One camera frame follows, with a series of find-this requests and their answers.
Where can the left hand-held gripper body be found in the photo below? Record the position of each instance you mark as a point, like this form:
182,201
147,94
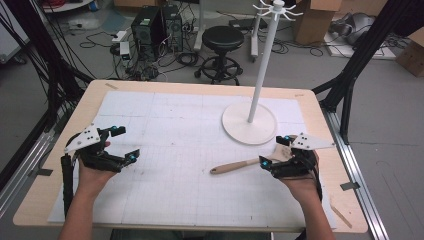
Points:
87,138

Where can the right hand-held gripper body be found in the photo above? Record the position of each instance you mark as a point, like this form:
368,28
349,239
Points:
310,142

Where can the wooden spatula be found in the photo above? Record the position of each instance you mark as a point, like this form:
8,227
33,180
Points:
233,166

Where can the white hook stand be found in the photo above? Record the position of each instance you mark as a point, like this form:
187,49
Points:
263,66

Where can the person's left hand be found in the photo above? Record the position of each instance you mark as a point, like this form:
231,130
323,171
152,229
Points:
91,180

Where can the person's right hand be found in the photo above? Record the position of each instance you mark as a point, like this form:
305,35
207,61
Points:
301,186

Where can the black tape piece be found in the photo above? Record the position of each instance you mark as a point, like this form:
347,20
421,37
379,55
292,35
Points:
350,186
44,172

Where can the white grid mat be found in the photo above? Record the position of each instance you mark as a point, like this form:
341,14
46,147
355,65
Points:
183,133

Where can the thin wooden stick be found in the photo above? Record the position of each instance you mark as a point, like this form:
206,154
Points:
340,216

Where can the white power adapter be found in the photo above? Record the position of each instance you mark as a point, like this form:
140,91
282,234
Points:
124,50

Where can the white power strip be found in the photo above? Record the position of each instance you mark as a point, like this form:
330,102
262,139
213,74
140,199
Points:
119,36

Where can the black computer tower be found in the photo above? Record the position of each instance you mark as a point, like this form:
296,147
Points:
145,31
172,28

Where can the black round stool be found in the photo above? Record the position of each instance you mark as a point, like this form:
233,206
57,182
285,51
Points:
222,40

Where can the large cardboard box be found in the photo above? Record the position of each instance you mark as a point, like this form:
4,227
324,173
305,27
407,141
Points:
316,20

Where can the grey device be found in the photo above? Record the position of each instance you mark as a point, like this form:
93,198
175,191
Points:
355,26

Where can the small cardboard box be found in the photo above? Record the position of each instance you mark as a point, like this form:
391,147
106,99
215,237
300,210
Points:
411,55

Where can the white floor stand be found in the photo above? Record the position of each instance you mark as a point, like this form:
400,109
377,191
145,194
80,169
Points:
201,25

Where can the aluminium rail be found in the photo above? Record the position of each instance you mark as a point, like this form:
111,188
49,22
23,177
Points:
360,186
23,173

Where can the black metal frame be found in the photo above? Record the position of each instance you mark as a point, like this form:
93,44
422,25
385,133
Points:
50,66
363,56

